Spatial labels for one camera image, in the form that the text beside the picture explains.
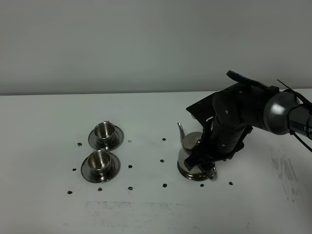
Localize far steel saucer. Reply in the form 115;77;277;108
88;126;124;151

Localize steel saucer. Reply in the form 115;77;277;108
80;150;120;183
88;126;124;151

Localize stainless steel teacup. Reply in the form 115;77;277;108
94;121;117;145
87;150;112;173

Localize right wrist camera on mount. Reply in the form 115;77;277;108
186;83;243;126

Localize far stainless steel teacup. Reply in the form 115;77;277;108
94;121;117;145

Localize stainless steel teapot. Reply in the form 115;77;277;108
177;122;217;181

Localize near steel saucer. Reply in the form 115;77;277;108
80;150;120;183

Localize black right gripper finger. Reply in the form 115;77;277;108
199;162;215;174
184;149;209;170

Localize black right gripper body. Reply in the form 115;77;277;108
199;89;252;164

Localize near stainless steel teacup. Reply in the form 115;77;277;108
87;150;112;173

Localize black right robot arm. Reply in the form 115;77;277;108
184;71;312;170

